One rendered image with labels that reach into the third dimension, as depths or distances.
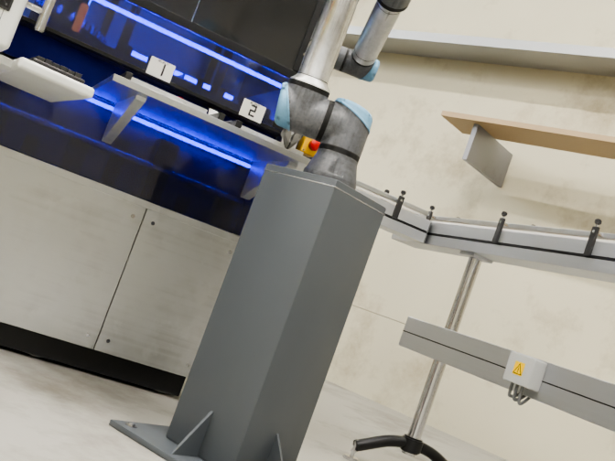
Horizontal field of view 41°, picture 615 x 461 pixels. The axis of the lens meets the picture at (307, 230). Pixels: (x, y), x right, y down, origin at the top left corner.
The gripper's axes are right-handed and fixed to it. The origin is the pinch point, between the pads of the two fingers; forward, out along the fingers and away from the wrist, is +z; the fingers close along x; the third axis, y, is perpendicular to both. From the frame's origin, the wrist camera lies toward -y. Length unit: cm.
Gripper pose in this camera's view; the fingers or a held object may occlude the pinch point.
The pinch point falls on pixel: (288, 144)
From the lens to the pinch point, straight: 260.1
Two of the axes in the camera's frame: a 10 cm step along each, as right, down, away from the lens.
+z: -3.3, 9.4, -0.9
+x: -8.6, -3.4, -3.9
